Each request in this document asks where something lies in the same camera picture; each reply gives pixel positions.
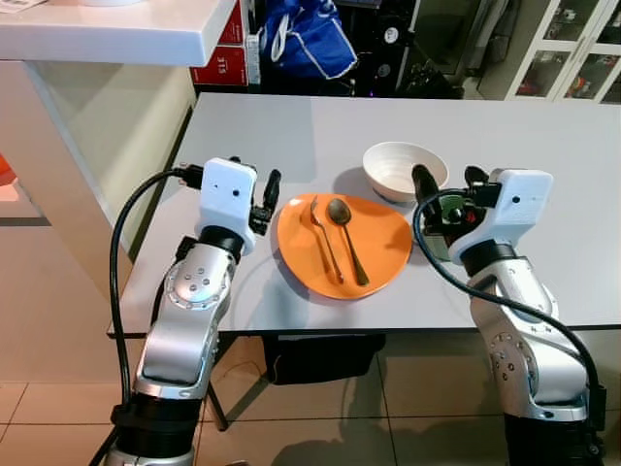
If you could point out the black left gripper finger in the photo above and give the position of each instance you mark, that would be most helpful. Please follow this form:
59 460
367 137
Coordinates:
237 160
274 189

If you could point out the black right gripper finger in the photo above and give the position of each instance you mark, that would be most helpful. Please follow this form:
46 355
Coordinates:
425 186
475 178

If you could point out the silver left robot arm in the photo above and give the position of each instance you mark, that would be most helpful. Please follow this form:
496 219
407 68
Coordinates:
184 320

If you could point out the metal spoon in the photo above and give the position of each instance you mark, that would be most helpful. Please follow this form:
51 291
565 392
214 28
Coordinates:
340 212

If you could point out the orange plate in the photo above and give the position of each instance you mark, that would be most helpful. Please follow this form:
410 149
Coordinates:
383 252

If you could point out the red cardboard box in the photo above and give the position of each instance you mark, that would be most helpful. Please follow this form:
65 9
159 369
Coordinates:
221 68

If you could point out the black equipment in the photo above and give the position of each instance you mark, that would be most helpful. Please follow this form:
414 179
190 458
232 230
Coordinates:
408 49

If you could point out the blue bag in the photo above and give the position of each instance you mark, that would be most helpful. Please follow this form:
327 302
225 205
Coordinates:
310 39

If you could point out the white glass door cabinet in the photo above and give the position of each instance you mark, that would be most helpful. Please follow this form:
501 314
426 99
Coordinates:
558 58

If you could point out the black box under table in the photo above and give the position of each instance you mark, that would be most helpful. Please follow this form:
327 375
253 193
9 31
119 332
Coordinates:
320 359

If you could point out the white topped beige counter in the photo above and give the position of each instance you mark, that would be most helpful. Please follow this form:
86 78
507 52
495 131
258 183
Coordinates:
97 29

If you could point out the black table leg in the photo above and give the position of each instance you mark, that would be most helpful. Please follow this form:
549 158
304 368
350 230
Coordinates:
217 408

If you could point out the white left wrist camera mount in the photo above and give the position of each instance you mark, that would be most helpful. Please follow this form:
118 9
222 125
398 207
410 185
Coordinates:
225 199

